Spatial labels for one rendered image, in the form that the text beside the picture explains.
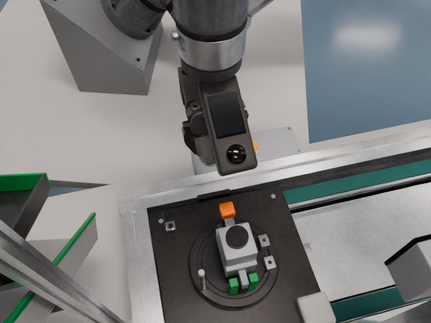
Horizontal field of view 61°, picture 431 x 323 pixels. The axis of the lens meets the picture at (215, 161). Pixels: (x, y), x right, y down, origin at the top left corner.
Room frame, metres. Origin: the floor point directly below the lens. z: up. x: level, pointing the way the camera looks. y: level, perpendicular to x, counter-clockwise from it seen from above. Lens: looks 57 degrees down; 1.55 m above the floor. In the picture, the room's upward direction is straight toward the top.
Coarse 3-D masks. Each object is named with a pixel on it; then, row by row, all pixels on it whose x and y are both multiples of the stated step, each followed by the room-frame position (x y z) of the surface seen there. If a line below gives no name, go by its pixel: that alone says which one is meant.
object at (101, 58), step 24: (48, 0) 0.66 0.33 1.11; (72, 0) 0.70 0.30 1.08; (96, 0) 0.75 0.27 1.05; (72, 24) 0.65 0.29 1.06; (96, 24) 0.68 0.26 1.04; (72, 48) 0.65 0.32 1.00; (96, 48) 0.65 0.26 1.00; (120, 48) 0.66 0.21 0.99; (144, 48) 0.71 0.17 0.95; (72, 72) 0.65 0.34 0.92; (96, 72) 0.65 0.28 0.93; (120, 72) 0.64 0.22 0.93; (144, 72) 0.65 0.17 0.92
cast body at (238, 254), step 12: (228, 228) 0.19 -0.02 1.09; (240, 228) 0.19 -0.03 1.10; (216, 240) 0.20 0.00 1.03; (228, 240) 0.17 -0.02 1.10; (240, 240) 0.17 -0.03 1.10; (252, 240) 0.17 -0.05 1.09; (228, 252) 0.16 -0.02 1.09; (240, 252) 0.16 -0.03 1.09; (252, 252) 0.16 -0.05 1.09; (228, 264) 0.15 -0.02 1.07; (240, 264) 0.15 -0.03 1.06; (252, 264) 0.15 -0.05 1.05; (228, 276) 0.14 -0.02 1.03; (240, 276) 0.14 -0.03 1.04
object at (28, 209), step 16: (0, 176) 0.20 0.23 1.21; (16, 176) 0.20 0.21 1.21; (32, 176) 0.20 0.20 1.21; (0, 192) 0.19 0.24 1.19; (16, 192) 0.19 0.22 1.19; (32, 192) 0.17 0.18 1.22; (48, 192) 0.19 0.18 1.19; (0, 208) 0.16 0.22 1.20; (16, 208) 0.16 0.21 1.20; (32, 208) 0.16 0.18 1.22; (16, 224) 0.13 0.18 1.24; (32, 224) 0.14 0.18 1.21
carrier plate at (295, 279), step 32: (256, 192) 0.31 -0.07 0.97; (160, 224) 0.25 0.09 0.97; (192, 224) 0.25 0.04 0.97; (256, 224) 0.25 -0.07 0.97; (288, 224) 0.25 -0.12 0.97; (160, 256) 0.19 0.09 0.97; (288, 256) 0.19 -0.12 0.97; (160, 288) 0.14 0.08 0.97; (192, 288) 0.14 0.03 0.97; (288, 288) 0.14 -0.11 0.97; (192, 320) 0.09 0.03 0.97; (224, 320) 0.09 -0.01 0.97; (256, 320) 0.09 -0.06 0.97; (288, 320) 0.09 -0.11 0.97
